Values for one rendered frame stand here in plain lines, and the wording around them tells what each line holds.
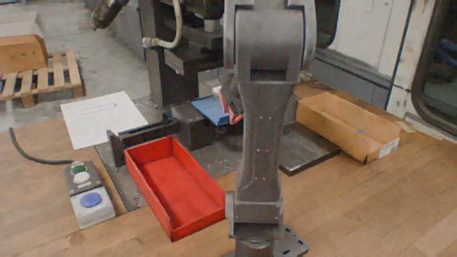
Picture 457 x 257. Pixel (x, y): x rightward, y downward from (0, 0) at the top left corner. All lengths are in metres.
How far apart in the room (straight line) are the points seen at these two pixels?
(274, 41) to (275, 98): 0.07
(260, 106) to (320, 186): 0.42
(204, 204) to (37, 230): 0.32
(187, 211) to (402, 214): 0.43
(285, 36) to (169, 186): 0.49
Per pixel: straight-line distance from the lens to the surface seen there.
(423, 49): 1.08
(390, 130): 0.93
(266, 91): 0.36
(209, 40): 0.75
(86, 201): 0.70
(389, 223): 0.73
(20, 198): 0.83
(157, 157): 0.82
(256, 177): 0.45
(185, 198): 0.71
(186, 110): 0.86
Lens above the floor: 1.38
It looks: 31 degrees down
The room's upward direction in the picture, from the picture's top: straight up
